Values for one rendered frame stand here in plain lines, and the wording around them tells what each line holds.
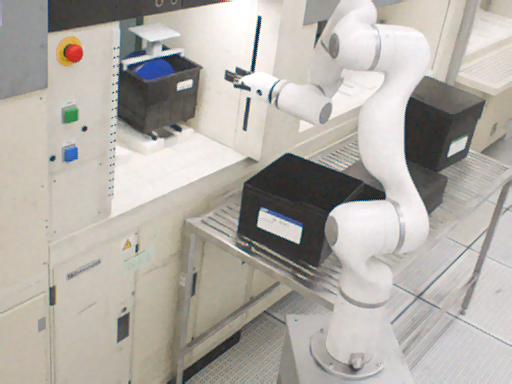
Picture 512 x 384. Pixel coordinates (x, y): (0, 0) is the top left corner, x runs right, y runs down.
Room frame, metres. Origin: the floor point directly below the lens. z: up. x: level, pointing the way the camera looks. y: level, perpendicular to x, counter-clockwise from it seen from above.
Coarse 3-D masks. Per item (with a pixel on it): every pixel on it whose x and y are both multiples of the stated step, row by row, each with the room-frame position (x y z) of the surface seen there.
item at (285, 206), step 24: (264, 168) 1.87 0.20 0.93; (288, 168) 2.00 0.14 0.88; (312, 168) 1.97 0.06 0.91; (264, 192) 1.73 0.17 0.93; (288, 192) 2.00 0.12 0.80; (312, 192) 1.97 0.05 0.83; (336, 192) 1.94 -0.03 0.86; (360, 192) 1.89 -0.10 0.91; (240, 216) 1.75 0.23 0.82; (264, 216) 1.72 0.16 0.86; (288, 216) 1.70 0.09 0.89; (312, 216) 1.67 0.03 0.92; (264, 240) 1.72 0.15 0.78; (288, 240) 1.69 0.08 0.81; (312, 240) 1.67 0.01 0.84; (312, 264) 1.67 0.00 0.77
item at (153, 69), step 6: (156, 60) 2.06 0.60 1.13; (162, 60) 2.08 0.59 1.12; (144, 66) 2.02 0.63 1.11; (150, 66) 2.04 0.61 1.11; (156, 66) 2.06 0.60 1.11; (162, 66) 2.08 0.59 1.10; (168, 66) 2.10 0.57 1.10; (138, 72) 2.00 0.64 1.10; (144, 72) 2.02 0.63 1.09; (150, 72) 2.04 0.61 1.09; (156, 72) 2.06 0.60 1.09; (162, 72) 2.09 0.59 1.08; (168, 72) 2.11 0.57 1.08; (144, 78) 2.03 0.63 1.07; (150, 78) 2.05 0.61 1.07
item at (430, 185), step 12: (348, 168) 2.12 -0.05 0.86; (360, 168) 2.14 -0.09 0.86; (408, 168) 2.22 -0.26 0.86; (420, 168) 2.24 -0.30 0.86; (372, 180) 2.07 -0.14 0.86; (420, 180) 2.14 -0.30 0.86; (432, 180) 2.16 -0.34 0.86; (444, 180) 2.18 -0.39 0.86; (372, 192) 2.02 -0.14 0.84; (384, 192) 2.01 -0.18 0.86; (420, 192) 2.06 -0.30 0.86; (432, 192) 2.08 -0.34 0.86; (432, 204) 2.12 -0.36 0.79
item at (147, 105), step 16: (144, 32) 2.02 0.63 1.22; (160, 32) 2.04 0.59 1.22; (176, 32) 2.07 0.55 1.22; (160, 48) 2.04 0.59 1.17; (176, 48) 2.13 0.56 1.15; (128, 64) 1.96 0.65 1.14; (176, 64) 2.14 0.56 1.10; (192, 64) 2.10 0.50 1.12; (128, 80) 1.95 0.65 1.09; (144, 80) 1.91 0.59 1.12; (160, 80) 1.95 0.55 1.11; (176, 80) 2.00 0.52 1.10; (192, 80) 2.06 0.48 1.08; (128, 96) 1.95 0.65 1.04; (144, 96) 1.91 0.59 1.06; (160, 96) 1.96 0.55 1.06; (176, 96) 2.01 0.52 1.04; (192, 96) 2.07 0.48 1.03; (128, 112) 1.95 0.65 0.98; (144, 112) 1.91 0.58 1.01; (160, 112) 1.96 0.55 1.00; (176, 112) 2.02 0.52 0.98; (192, 112) 2.08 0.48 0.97; (144, 128) 1.92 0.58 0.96; (176, 128) 2.06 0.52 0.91
